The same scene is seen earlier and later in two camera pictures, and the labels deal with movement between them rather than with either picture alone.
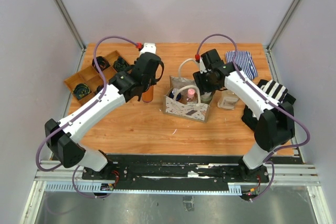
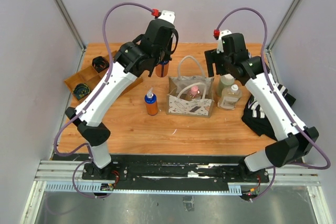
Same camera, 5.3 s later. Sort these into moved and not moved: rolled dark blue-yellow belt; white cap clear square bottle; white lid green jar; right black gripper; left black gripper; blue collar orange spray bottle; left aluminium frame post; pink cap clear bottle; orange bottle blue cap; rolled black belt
Moved: blue collar orange spray bottle; right black gripper; left black gripper; orange bottle blue cap; white lid green jar; pink cap clear bottle
Not moved: left aluminium frame post; rolled black belt; rolled dark blue-yellow belt; white cap clear square bottle
